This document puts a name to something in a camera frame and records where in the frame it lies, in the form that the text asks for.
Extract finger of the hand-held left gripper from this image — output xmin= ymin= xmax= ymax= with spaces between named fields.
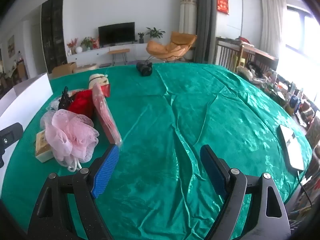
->
xmin=0 ymin=122 xmax=24 ymax=168

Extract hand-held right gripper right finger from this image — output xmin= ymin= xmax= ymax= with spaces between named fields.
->
xmin=200 ymin=144 xmax=292 ymax=240

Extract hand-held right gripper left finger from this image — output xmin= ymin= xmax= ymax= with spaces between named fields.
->
xmin=27 ymin=144 xmax=120 ymax=240

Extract black fuzzy toy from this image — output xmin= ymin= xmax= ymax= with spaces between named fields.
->
xmin=59 ymin=86 xmax=74 ymax=110

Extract red yarn skein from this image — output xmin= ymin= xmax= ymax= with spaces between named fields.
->
xmin=67 ymin=90 xmax=97 ymax=120

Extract black plastic bag roll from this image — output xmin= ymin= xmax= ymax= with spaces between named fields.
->
xmin=136 ymin=61 xmax=153 ymax=77

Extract beige soap box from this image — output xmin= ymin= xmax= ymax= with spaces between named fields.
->
xmin=34 ymin=130 xmax=54 ymax=163

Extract white cardboard box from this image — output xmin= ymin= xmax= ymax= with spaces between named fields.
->
xmin=0 ymin=72 xmax=54 ymax=155

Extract pink mesh bath loofah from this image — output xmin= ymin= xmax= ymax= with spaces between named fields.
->
xmin=40 ymin=109 xmax=100 ymax=172

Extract red flat plastic packet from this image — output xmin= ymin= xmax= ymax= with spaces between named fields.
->
xmin=92 ymin=83 xmax=123 ymax=148

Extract bag of cotton swabs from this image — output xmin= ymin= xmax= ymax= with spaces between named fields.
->
xmin=46 ymin=97 xmax=63 ymax=112

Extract green satin tablecloth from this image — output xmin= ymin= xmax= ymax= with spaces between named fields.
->
xmin=0 ymin=62 xmax=313 ymax=240

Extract wooden side cabinet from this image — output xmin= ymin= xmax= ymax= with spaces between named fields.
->
xmin=0 ymin=52 xmax=29 ymax=93

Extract brown cardboard box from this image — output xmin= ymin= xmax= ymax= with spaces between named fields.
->
xmin=51 ymin=62 xmax=77 ymax=77

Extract beige round stool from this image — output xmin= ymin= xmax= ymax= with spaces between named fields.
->
xmin=75 ymin=64 xmax=98 ymax=73

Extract pile of assorted clutter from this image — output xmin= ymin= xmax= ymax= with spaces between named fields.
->
xmin=236 ymin=62 xmax=320 ymax=130

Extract red flowers in vase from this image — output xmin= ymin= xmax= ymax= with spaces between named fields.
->
xmin=67 ymin=38 xmax=78 ymax=55

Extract white television cabinet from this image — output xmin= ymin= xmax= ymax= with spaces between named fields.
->
xmin=66 ymin=42 xmax=150 ymax=67

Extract dark tall cabinet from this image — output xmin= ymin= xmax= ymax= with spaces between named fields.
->
xmin=41 ymin=0 xmax=68 ymax=74

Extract wooden bench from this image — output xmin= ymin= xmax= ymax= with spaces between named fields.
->
xmin=107 ymin=49 xmax=130 ymax=65

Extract wooden slatted crib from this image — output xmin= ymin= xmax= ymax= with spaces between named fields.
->
xmin=215 ymin=37 xmax=279 ymax=73

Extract potted plant with red flowers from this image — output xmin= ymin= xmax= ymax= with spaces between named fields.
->
xmin=80 ymin=36 xmax=100 ymax=51

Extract orange lounge chair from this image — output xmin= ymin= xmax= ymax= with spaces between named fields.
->
xmin=146 ymin=31 xmax=198 ymax=63

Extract black television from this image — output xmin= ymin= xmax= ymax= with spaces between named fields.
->
xmin=98 ymin=22 xmax=136 ymax=47

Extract large green potted plant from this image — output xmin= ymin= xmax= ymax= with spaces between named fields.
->
xmin=146 ymin=27 xmax=166 ymax=40

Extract grey curtain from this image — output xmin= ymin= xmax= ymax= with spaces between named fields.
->
xmin=191 ymin=0 xmax=217 ymax=64

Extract white standing air conditioner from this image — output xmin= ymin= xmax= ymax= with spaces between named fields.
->
xmin=179 ymin=0 xmax=198 ymax=35

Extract white curtain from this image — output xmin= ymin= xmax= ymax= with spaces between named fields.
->
xmin=260 ymin=0 xmax=287 ymax=55

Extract window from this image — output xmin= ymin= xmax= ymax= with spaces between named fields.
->
xmin=285 ymin=4 xmax=320 ymax=63

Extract framed wall painting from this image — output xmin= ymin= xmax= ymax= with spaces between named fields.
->
xmin=7 ymin=35 xmax=15 ymax=58

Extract black cable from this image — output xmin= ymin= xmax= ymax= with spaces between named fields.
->
xmin=297 ymin=170 xmax=313 ymax=205

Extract red wall hanging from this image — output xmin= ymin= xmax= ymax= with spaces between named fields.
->
xmin=216 ymin=0 xmax=230 ymax=15

